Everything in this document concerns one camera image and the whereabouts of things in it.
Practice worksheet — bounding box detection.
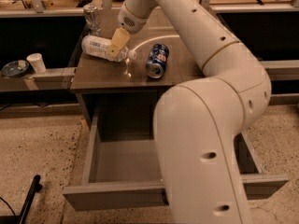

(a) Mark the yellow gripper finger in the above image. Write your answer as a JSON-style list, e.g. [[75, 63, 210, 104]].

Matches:
[[107, 28, 130, 58]]

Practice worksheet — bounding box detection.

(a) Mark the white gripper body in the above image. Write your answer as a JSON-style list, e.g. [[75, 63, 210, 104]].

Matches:
[[118, 3, 149, 35]]

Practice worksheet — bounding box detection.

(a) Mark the clear plastic bottle blue label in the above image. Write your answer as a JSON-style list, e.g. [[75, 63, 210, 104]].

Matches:
[[81, 35, 136, 63]]

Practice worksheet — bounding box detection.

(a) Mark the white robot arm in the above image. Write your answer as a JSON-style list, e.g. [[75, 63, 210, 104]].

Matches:
[[119, 0, 271, 224]]

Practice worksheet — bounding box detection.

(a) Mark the grey cabinet with counter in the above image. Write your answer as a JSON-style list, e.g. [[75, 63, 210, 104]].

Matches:
[[71, 8, 203, 124]]

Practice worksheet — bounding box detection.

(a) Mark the open grey top drawer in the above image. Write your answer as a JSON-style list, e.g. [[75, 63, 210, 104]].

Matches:
[[62, 91, 290, 212]]

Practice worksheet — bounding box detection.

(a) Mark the silver metal can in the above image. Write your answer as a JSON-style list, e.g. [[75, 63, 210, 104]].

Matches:
[[83, 4, 101, 36]]

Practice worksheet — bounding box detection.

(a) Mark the blue soda can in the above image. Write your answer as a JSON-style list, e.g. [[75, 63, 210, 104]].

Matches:
[[146, 44, 169, 78]]

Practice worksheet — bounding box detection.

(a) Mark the low side shelf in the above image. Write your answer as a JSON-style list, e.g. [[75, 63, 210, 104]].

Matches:
[[0, 67, 76, 92]]

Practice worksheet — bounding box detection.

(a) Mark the white paper cup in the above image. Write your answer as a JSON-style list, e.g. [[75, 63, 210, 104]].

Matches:
[[26, 53, 46, 74]]

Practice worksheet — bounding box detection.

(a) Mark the dark round plate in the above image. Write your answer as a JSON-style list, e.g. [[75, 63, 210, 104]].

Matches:
[[1, 60, 29, 77]]

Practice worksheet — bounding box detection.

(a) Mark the black stand on floor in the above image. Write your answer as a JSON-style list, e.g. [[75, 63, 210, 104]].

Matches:
[[0, 175, 43, 224]]

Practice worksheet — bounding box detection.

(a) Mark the black drawer handle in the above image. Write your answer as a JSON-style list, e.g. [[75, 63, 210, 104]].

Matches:
[[162, 190, 169, 205]]

